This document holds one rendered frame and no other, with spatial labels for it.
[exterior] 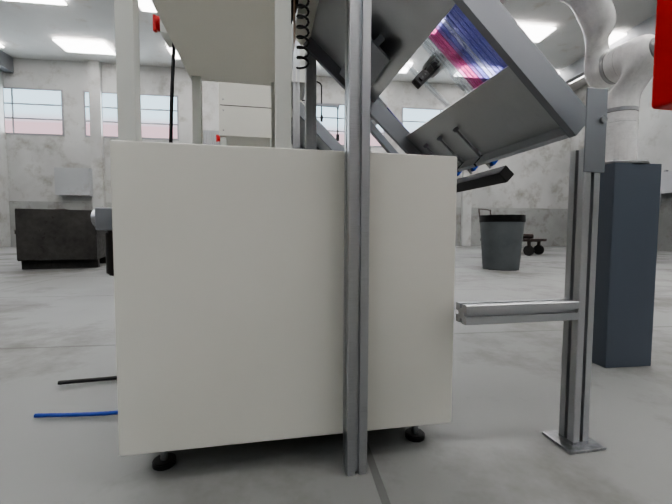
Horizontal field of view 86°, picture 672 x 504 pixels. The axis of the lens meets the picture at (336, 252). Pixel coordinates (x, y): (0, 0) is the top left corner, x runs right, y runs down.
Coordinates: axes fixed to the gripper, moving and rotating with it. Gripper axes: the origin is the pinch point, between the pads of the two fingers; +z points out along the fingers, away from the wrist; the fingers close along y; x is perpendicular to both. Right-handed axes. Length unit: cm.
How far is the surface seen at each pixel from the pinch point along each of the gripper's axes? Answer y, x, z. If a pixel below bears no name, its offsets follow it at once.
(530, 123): 23.0, 28.6, 0.8
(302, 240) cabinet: 36, 9, 63
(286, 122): 37, -9, 50
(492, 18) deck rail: 37.7, 4.3, 4.1
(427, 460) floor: 35, 59, 77
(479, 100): 15.2, 16.1, 1.3
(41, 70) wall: -1026, -839, 177
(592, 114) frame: 40, 32, 3
